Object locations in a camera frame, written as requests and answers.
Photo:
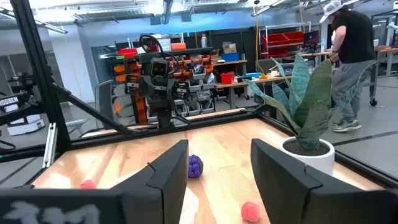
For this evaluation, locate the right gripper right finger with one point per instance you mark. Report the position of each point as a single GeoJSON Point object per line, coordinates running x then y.
{"type": "Point", "coordinates": [280, 186]}

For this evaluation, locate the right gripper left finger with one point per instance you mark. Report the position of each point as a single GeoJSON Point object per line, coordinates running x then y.
{"type": "Point", "coordinates": [174, 186]}

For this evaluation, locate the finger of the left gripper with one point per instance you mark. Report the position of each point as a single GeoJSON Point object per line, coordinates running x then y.
{"type": "Point", "coordinates": [146, 86]}
{"type": "Point", "coordinates": [172, 90]}

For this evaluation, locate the purple toy blackberry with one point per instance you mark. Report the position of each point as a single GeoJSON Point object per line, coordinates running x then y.
{"type": "Point", "coordinates": [196, 166]}

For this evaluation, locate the pink round toy fruit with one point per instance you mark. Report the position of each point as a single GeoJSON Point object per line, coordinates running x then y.
{"type": "Point", "coordinates": [250, 212]}
{"type": "Point", "coordinates": [88, 185]}

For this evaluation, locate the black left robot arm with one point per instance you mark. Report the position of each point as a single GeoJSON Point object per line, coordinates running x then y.
{"type": "Point", "coordinates": [164, 119]}

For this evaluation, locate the black Trossen labelled robot arm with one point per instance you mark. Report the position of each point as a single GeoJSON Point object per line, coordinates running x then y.
{"type": "Point", "coordinates": [12, 102]}

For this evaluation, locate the orange and black bin rack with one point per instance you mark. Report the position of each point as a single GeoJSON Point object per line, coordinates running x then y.
{"type": "Point", "coordinates": [186, 67]}

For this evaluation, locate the red storage bin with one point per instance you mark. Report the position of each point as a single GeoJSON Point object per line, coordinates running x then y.
{"type": "Point", "coordinates": [127, 53]}

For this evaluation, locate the orange box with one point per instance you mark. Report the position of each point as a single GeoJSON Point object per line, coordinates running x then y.
{"type": "Point", "coordinates": [178, 46]}

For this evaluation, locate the grey chair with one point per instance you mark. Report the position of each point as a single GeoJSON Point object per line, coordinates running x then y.
{"type": "Point", "coordinates": [104, 99]}

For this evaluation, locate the red bucket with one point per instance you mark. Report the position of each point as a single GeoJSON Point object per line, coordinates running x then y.
{"type": "Point", "coordinates": [227, 78]}

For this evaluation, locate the white bottle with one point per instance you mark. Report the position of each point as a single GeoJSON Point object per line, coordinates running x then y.
{"type": "Point", "coordinates": [204, 42]}

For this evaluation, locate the blue bin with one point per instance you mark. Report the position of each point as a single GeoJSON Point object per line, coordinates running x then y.
{"type": "Point", "coordinates": [230, 57]}

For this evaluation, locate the cardboard box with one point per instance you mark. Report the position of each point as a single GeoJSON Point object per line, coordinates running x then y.
{"type": "Point", "coordinates": [229, 48]}

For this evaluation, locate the wooden workbench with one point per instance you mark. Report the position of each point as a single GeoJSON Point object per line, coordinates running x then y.
{"type": "Point", "coordinates": [248, 83]}

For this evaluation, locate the snake plant in white pot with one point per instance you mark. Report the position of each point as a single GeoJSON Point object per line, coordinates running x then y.
{"type": "Point", "coordinates": [311, 93]}

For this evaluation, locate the ceiling light bar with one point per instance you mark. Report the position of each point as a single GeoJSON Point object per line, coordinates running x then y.
{"type": "Point", "coordinates": [46, 27]}

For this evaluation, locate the rack with red bins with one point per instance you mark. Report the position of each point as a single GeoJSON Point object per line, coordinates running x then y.
{"type": "Point", "coordinates": [280, 39]}

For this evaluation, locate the white device box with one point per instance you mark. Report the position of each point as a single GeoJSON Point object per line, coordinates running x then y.
{"type": "Point", "coordinates": [28, 126]}

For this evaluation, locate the dark computer monitor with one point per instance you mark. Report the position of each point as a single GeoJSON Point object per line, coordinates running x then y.
{"type": "Point", "coordinates": [311, 40]}

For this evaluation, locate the person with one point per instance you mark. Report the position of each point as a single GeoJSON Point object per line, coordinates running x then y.
{"type": "Point", "coordinates": [354, 37]}

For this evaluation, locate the wheeled cart table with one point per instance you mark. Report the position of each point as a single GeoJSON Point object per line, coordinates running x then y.
{"type": "Point", "coordinates": [388, 50]}

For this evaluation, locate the silver metal bracket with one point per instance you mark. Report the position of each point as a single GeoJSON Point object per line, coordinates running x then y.
{"type": "Point", "coordinates": [50, 146]}

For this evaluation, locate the black aluminium table frame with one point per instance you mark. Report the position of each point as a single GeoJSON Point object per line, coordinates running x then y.
{"type": "Point", "coordinates": [34, 62]}

